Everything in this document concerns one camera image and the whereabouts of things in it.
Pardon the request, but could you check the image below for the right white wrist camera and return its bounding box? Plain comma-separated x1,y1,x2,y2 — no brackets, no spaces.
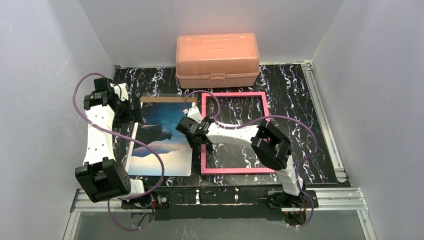
183,106,204,123

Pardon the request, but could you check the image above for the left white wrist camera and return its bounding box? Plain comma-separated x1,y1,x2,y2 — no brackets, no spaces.
113,83,129,102

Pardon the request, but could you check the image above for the orange plastic storage box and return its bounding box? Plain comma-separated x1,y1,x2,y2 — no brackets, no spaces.
175,33,260,89

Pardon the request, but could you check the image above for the landscape photo print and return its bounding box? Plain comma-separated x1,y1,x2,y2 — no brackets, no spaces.
125,100,193,177

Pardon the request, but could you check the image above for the aluminium rail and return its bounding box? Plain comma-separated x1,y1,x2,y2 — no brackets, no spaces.
300,61,348,183
70,187,369,212

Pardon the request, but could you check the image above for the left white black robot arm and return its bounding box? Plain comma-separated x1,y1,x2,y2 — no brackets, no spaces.
75,77,145,203

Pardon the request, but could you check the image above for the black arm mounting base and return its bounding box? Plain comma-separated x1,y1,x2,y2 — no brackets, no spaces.
121,184,319,221

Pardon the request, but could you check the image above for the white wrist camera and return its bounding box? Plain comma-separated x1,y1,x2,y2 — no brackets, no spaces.
183,106,204,123
113,83,129,102

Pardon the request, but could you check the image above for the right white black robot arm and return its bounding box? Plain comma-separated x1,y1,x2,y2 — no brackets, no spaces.
176,116,305,197

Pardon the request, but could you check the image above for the brown cardboard backing board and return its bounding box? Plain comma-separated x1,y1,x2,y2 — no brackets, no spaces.
140,96,185,103

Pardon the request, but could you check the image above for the pink wooden picture frame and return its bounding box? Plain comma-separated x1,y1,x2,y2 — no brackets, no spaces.
200,91,275,175

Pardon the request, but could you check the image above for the aluminium front rail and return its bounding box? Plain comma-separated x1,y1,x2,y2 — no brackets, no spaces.
70,187,369,212

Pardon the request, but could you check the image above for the aluminium right side rail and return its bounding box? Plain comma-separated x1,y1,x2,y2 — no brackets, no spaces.
300,61,348,183

